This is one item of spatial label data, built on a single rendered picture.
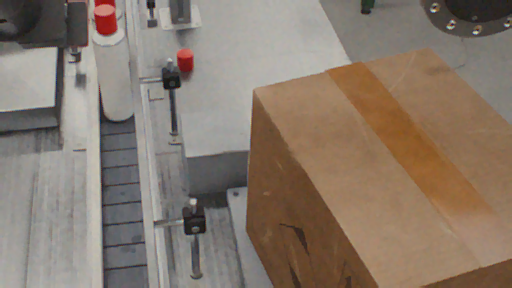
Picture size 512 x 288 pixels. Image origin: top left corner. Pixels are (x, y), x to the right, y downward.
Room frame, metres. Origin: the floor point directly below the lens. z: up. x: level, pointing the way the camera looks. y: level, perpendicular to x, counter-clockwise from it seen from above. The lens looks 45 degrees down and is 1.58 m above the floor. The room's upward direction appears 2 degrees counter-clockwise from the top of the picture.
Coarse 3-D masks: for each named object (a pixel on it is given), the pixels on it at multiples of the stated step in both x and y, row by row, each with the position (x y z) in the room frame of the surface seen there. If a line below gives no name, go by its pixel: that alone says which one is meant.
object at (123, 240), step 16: (112, 128) 0.76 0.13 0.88; (128, 128) 0.76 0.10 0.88; (112, 144) 0.72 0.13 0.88; (128, 144) 0.72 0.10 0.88; (112, 160) 0.69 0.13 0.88; (128, 160) 0.69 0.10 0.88; (112, 176) 0.65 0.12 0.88; (128, 176) 0.65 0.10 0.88; (112, 192) 0.62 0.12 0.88; (128, 192) 0.62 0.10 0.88; (112, 208) 0.59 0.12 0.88; (128, 208) 0.59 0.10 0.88; (112, 224) 0.56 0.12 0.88; (128, 224) 0.56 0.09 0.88; (112, 240) 0.53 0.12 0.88; (128, 240) 0.53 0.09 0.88; (144, 240) 0.53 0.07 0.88; (112, 256) 0.50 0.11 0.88; (128, 256) 0.50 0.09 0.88; (144, 256) 0.50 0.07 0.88; (112, 272) 0.47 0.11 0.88; (128, 272) 0.47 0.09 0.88; (144, 272) 0.47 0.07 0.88
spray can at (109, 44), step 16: (96, 16) 0.79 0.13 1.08; (112, 16) 0.79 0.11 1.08; (96, 32) 0.80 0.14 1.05; (112, 32) 0.79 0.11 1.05; (96, 48) 0.78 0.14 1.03; (112, 48) 0.78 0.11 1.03; (96, 64) 0.79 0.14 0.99; (112, 64) 0.78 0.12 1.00; (112, 80) 0.78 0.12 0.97; (128, 80) 0.79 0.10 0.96; (112, 96) 0.78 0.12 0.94; (128, 96) 0.79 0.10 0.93; (112, 112) 0.78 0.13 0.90; (128, 112) 0.78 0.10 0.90
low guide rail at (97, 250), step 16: (96, 80) 0.85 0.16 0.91; (96, 96) 0.81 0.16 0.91; (96, 112) 0.77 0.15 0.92; (96, 128) 0.73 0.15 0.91; (96, 144) 0.69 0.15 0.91; (96, 160) 0.65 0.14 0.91; (96, 176) 0.62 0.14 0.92; (96, 192) 0.59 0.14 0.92; (96, 208) 0.56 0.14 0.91; (96, 224) 0.53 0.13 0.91; (96, 240) 0.50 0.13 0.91; (96, 256) 0.48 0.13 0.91; (96, 272) 0.45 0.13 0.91
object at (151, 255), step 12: (132, 24) 0.95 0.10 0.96; (132, 36) 0.91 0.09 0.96; (132, 48) 0.88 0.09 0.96; (132, 60) 0.84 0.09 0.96; (132, 72) 0.81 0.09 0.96; (132, 84) 0.78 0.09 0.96; (144, 144) 0.64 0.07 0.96; (144, 156) 0.61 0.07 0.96; (144, 168) 0.59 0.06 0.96; (144, 180) 0.57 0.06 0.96; (144, 192) 0.54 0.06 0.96; (144, 204) 0.52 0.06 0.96; (144, 216) 0.50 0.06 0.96; (144, 228) 0.48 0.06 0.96; (156, 252) 0.45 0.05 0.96; (156, 264) 0.43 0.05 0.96; (156, 276) 0.41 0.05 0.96
